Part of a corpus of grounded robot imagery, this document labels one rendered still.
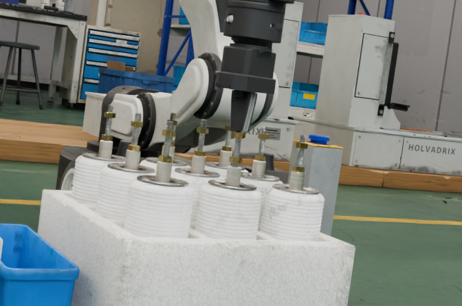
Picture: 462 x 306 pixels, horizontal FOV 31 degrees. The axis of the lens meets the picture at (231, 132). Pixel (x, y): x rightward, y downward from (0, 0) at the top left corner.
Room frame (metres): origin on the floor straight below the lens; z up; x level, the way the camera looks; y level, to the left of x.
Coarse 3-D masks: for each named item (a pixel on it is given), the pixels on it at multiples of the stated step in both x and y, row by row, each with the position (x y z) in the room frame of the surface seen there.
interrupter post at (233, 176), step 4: (228, 168) 1.27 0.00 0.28; (232, 168) 1.26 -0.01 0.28; (236, 168) 1.26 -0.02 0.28; (240, 168) 1.27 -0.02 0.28; (228, 172) 1.27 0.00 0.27; (232, 172) 1.26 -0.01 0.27; (236, 172) 1.26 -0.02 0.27; (240, 172) 1.27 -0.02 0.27; (228, 176) 1.26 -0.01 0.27; (232, 176) 1.26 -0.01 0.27; (236, 176) 1.26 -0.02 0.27; (240, 176) 1.27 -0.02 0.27; (228, 180) 1.26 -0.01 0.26; (232, 180) 1.26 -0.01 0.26; (236, 180) 1.26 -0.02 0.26; (228, 184) 1.26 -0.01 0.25; (232, 184) 1.26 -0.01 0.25; (236, 184) 1.26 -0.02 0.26
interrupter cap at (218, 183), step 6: (210, 180) 1.28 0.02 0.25; (216, 180) 1.29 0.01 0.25; (222, 180) 1.30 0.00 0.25; (216, 186) 1.24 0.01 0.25; (222, 186) 1.24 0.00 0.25; (228, 186) 1.24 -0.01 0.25; (234, 186) 1.25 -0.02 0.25; (240, 186) 1.28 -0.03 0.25; (246, 186) 1.27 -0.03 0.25; (252, 186) 1.28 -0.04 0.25
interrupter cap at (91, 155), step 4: (84, 156) 1.40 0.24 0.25; (88, 156) 1.39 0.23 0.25; (92, 156) 1.39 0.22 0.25; (96, 156) 1.43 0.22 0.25; (112, 156) 1.44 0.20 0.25; (116, 156) 1.45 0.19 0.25; (120, 156) 1.44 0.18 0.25; (104, 160) 1.38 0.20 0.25; (108, 160) 1.38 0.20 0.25; (112, 160) 1.38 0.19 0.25; (116, 160) 1.39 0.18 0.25; (120, 160) 1.40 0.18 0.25; (124, 160) 1.41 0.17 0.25
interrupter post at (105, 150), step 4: (100, 140) 1.41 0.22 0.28; (100, 144) 1.41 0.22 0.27; (104, 144) 1.41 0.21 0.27; (108, 144) 1.41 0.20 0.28; (112, 144) 1.42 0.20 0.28; (100, 148) 1.41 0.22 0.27; (104, 148) 1.41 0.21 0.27; (108, 148) 1.41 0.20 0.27; (100, 152) 1.41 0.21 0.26; (104, 152) 1.41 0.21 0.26; (108, 152) 1.41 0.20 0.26; (100, 156) 1.41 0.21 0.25; (104, 156) 1.41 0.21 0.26; (108, 156) 1.41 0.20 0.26
